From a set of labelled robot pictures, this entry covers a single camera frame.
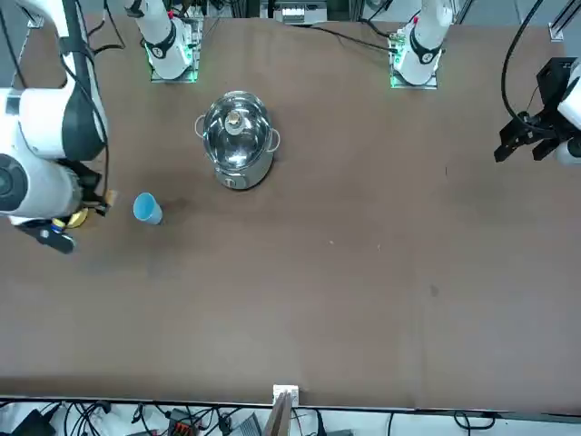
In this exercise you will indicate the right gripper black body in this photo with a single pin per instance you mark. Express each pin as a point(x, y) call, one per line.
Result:
point(88, 179)

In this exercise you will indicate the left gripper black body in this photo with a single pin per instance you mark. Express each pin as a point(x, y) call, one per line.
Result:
point(554, 82)

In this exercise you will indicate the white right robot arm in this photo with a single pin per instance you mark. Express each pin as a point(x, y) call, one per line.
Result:
point(41, 118)

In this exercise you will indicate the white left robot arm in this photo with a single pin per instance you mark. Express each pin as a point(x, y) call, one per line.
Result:
point(424, 41)

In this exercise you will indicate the blue plastic cup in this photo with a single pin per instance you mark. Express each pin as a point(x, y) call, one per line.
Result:
point(144, 206)

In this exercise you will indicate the yellow plastic bowl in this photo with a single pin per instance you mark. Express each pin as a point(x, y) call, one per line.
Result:
point(78, 219)

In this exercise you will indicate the aluminium corner profile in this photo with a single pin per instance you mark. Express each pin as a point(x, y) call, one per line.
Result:
point(560, 27)
point(32, 22)

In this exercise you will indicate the pot lid with knob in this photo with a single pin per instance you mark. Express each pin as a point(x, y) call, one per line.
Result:
point(227, 145)

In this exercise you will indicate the stainless steel pot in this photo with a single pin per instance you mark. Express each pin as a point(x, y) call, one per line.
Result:
point(245, 176)

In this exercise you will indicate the black power adapter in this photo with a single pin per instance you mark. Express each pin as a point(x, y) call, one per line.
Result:
point(32, 424)

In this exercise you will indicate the red and black device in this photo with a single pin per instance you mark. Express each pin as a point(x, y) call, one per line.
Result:
point(181, 427)

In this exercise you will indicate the grey power strip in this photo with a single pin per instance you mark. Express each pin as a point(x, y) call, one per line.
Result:
point(295, 14)

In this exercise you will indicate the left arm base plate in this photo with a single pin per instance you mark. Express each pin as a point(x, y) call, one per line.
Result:
point(408, 86)

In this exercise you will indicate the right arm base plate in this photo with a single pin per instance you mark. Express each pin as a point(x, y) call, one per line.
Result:
point(181, 80)

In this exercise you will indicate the white edge bracket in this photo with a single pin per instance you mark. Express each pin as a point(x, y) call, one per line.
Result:
point(292, 391)

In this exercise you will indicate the upright mount post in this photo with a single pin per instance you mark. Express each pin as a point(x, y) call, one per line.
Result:
point(278, 418)

